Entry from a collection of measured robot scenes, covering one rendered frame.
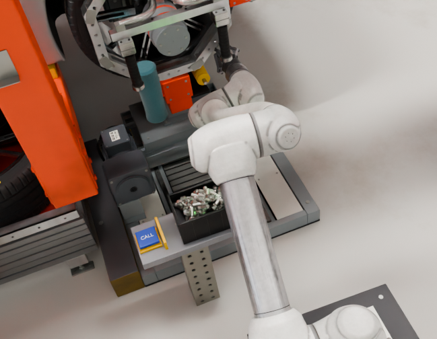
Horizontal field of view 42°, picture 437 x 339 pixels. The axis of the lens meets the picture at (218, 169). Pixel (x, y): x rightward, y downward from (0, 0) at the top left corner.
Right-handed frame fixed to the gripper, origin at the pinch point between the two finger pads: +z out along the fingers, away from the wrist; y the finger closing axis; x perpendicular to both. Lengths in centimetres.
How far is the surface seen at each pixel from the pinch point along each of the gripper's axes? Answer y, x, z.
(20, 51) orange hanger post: -11, 85, -47
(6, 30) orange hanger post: -6, 91, -47
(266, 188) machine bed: -38, -41, -36
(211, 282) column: -61, -10, -74
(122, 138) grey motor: -50, 20, -13
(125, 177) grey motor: -55, 20, -31
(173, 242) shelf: -45, 19, -73
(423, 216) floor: -3, -87, -74
